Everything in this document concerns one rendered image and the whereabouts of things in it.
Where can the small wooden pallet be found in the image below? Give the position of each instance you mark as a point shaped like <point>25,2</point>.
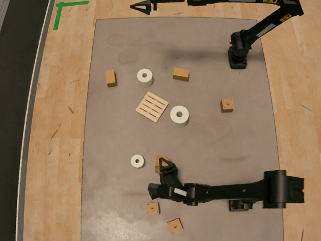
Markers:
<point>151,108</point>

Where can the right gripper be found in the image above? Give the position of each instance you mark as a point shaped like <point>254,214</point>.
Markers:
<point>147,4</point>

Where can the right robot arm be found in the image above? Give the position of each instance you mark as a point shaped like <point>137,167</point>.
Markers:
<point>242,41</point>

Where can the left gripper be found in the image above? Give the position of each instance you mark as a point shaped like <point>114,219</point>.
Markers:
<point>170,169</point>

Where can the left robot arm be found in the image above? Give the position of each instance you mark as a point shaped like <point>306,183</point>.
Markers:
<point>276,186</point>

